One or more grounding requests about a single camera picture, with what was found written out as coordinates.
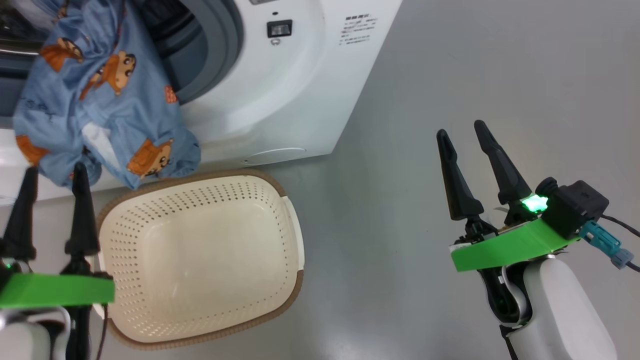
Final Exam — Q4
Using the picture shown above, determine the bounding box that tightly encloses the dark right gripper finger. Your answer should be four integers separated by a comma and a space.
436, 129, 485, 222
473, 120, 532, 206

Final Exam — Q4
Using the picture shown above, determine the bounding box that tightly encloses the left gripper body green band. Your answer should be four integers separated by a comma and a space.
0, 255, 116, 308

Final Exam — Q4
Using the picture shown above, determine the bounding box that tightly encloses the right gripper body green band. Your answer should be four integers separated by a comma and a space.
450, 192, 581, 273

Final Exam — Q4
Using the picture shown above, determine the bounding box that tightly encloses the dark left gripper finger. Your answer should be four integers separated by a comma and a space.
64, 162, 100, 258
2, 166, 40, 262

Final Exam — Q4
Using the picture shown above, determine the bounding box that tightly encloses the blue cartoon print garment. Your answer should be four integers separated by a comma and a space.
12, 0, 202, 191

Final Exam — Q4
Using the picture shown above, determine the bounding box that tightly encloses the cream perforated laundry basket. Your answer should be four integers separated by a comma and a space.
95, 168, 305, 351

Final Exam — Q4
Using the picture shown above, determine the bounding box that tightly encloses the white front-load washing machine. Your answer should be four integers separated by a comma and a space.
0, 0, 403, 202

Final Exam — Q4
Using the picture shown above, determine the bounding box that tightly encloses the grey rubber door gasket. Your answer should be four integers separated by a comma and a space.
134, 0, 245, 106

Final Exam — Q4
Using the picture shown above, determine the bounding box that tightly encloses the black door latch socket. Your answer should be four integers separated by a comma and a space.
266, 20, 293, 39

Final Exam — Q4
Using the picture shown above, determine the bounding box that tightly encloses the white round filter cover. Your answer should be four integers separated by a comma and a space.
240, 147, 307, 166

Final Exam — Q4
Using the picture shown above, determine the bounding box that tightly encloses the small printed text label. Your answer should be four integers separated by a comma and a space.
339, 14, 378, 47

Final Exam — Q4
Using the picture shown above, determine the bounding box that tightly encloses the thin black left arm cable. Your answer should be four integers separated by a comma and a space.
96, 304, 109, 360

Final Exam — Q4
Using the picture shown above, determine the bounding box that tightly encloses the teal right camera cable connector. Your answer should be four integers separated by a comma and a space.
580, 221, 635, 270

